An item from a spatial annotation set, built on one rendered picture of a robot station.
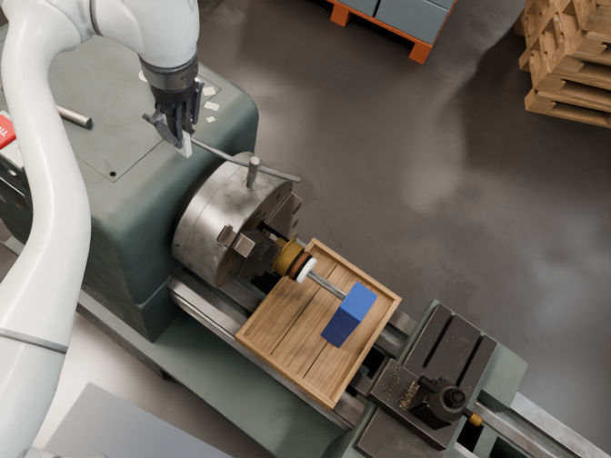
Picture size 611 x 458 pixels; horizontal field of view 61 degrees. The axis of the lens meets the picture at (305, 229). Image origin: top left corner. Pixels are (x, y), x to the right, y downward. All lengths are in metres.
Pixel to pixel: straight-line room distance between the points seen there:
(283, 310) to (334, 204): 1.31
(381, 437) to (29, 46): 1.02
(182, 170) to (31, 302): 0.60
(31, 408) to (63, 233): 0.19
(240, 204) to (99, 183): 0.29
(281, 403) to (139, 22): 1.23
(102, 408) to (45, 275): 0.88
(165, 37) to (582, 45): 2.71
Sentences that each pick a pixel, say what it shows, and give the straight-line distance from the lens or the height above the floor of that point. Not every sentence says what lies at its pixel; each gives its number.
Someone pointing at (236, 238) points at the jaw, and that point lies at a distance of 1.12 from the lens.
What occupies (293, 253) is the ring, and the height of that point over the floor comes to 1.12.
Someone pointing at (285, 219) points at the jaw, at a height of 1.11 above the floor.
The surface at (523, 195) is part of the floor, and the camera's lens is 3.10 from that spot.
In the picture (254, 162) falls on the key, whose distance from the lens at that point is 1.06.
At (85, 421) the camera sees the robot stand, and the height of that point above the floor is 0.75.
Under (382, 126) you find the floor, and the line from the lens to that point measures 3.00.
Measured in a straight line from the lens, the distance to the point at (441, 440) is 1.28.
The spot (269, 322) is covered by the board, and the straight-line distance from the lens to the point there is 1.37.
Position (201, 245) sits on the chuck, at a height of 1.16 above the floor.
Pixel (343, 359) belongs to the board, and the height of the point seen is 0.89.
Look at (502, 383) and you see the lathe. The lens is 1.48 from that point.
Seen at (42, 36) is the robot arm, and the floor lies 1.66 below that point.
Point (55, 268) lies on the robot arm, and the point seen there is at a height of 1.63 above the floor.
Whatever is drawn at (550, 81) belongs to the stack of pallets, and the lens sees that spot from 3.42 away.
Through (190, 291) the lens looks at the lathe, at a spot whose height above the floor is 0.86.
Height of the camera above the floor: 2.18
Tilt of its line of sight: 60 degrees down
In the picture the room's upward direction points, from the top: 20 degrees clockwise
